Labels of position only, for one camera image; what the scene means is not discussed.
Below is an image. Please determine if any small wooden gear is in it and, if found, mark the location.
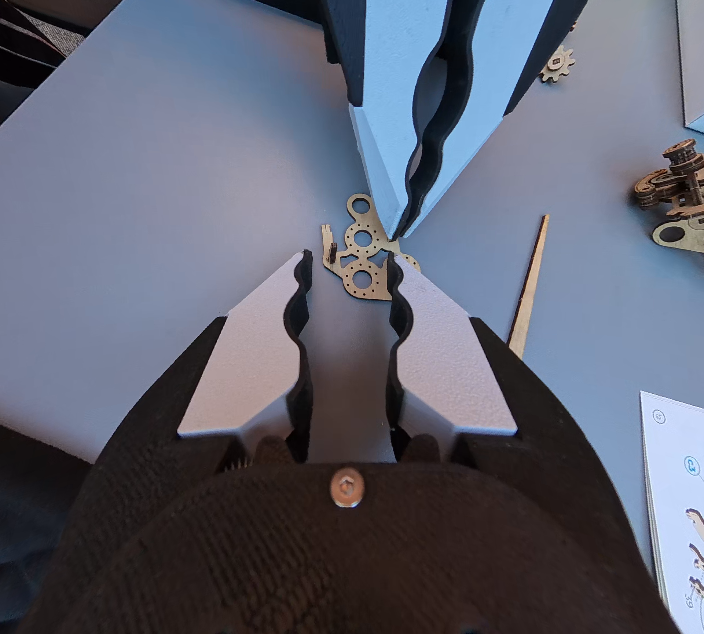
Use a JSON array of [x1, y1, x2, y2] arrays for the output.
[[539, 44, 576, 84]]

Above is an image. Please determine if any perforated wooden plate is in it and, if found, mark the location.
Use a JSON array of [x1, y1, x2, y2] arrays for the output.
[[322, 194, 421, 302]]

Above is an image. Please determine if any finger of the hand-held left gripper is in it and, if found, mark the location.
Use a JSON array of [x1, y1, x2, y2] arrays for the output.
[[350, 0, 454, 242], [403, 0, 567, 237]]

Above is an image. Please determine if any grey desk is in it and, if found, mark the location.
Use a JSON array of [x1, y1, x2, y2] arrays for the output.
[[0, 0, 704, 580]]

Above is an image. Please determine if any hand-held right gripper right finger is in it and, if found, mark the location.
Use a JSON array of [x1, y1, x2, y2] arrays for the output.
[[386, 253, 519, 461]]

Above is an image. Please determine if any wooden puzzle pieces left edge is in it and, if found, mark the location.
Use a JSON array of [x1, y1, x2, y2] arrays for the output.
[[632, 139, 704, 254]]

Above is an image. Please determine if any white instruction booklet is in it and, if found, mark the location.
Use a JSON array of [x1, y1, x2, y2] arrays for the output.
[[639, 391, 704, 634]]

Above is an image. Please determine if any thin wooden stick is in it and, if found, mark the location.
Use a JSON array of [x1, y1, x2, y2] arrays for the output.
[[507, 215, 551, 361]]

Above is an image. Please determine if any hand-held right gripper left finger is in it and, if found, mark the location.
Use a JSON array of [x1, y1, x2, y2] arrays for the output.
[[177, 250, 314, 464]]

